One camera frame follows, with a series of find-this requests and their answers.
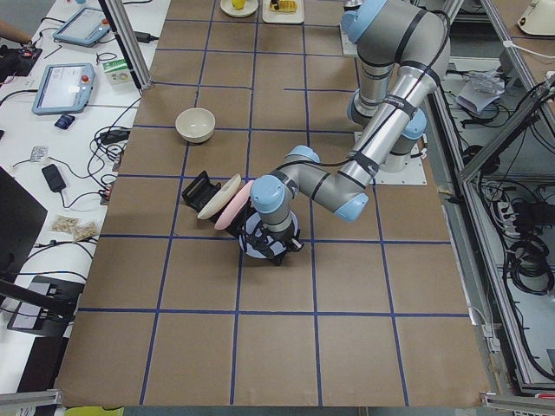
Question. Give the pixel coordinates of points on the aluminium frame post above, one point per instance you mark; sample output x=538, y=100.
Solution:
x=122, y=29

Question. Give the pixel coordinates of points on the pink plate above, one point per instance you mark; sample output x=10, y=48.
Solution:
x=234, y=207

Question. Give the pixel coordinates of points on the black power adapter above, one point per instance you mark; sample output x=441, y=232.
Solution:
x=144, y=37

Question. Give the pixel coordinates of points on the green white carton box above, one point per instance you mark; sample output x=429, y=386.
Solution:
x=117, y=72

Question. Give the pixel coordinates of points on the black dish rack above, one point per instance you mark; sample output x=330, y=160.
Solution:
x=204, y=195

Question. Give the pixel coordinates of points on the black smartphone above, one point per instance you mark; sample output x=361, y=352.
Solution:
x=53, y=178

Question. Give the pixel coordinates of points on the upper blue teach pendant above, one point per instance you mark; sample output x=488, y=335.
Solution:
x=85, y=28

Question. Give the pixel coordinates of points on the blue teach pendant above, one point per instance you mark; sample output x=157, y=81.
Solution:
x=85, y=28
x=64, y=89

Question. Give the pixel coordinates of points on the blue round plate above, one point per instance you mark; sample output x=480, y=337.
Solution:
x=254, y=221

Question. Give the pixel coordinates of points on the cream ceramic bowl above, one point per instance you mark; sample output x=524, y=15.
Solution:
x=195, y=125

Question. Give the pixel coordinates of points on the lower blue teach pendant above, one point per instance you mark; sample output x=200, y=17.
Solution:
x=64, y=89

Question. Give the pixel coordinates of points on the white rectangular tray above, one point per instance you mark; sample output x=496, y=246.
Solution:
x=283, y=18

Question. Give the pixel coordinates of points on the cream oval plate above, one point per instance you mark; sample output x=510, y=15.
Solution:
x=222, y=197

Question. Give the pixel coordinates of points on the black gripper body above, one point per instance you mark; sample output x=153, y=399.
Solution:
x=277, y=243

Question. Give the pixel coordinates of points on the yellow lemon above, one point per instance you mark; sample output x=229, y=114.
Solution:
x=238, y=4

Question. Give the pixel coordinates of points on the yellow striped bread loaf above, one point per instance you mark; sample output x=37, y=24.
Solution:
x=283, y=6

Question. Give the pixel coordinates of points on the cream round plate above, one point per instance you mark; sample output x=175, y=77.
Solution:
x=251, y=6

